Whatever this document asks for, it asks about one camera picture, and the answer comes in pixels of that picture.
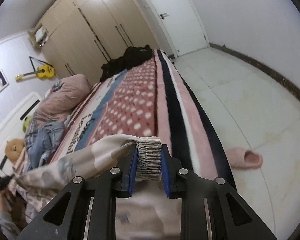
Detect beige bear print pants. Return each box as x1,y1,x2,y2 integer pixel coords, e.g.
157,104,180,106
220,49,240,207
16,134,181,239

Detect left forearm star sleeve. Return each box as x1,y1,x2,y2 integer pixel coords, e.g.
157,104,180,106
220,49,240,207
0,211,20,240

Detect person left hand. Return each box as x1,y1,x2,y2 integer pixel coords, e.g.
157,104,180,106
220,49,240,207
0,189,13,222

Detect pink slipper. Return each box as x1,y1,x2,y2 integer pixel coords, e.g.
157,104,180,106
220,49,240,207
225,147,263,169

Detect blue denim jeans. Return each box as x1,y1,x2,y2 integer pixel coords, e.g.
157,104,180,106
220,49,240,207
24,121,65,172

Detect brown plush toy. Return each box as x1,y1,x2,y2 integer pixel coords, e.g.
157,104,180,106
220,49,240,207
5,138,25,164

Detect green plush toy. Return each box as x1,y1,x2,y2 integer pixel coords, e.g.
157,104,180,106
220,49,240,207
22,115,32,133

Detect white headboard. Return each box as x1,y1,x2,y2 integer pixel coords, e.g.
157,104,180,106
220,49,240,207
0,92,42,176

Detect pink plaid duvet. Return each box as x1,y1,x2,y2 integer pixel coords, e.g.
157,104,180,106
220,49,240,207
24,74,91,149

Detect striped pink bed blanket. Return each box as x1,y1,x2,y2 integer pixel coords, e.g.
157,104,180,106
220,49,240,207
12,48,237,221

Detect yellow ukulele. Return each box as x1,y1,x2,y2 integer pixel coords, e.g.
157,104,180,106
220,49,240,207
15,56,55,82

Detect black clothes pile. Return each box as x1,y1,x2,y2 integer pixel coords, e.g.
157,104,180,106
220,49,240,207
100,45,153,82

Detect beige wooden wardrobe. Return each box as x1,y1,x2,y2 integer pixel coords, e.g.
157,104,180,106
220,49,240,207
28,0,159,83

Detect white door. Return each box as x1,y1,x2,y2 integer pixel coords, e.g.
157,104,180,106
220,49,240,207
149,0,208,56

